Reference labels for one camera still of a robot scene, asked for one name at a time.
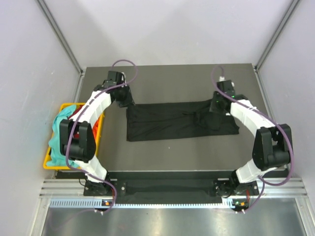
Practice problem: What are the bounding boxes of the black t-shirt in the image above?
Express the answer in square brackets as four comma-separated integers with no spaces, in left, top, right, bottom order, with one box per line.
[126,99,239,142]

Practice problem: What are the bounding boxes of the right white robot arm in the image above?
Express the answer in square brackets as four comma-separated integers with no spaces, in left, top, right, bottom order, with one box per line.
[211,76,293,195]

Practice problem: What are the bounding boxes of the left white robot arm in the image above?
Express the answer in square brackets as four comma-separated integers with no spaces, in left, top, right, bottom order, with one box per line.
[59,71,134,195]

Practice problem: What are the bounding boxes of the dark red t-shirt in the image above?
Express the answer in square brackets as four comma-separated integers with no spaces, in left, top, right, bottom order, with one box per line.
[68,105,83,119]

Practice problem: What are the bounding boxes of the orange t-shirt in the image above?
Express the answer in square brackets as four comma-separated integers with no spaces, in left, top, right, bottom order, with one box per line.
[93,119,99,137]

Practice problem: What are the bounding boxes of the teal t-shirt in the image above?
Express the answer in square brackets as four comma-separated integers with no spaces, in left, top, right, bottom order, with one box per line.
[46,104,77,167]

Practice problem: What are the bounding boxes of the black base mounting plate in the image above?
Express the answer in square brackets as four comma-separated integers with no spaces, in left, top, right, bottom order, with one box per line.
[83,171,259,204]

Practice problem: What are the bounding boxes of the yellow plastic bin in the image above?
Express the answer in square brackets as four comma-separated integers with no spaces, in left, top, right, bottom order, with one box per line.
[43,102,104,171]

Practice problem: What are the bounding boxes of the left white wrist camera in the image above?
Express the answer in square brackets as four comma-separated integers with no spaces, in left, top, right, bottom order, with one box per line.
[121,72,126,83]

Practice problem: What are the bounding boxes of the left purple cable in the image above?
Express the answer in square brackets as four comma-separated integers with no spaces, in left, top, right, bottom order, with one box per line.
[65,59,138,213]

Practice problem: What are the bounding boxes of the purple cable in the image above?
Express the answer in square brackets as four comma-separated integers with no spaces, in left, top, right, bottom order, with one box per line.
[65,59,138,213]
[211,65,295,213]

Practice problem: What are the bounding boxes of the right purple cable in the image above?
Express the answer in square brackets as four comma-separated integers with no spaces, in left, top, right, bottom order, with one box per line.
[211,65,295,213]

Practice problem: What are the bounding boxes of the slotted grey cable duct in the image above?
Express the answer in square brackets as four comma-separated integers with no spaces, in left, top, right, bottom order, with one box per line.
[49,198,246,209]

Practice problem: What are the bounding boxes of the left aluminium frame post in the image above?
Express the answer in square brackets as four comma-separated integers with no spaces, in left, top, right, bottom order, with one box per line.
[35,0,83,74]

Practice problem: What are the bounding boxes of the aluminium frame post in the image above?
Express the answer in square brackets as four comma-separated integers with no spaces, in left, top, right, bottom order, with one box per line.
[254,0,301,73]
[35,0,83,74]

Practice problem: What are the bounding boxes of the right aluminium frame post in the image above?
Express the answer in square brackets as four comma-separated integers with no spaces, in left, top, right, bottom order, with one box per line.
[254,0,301,73]

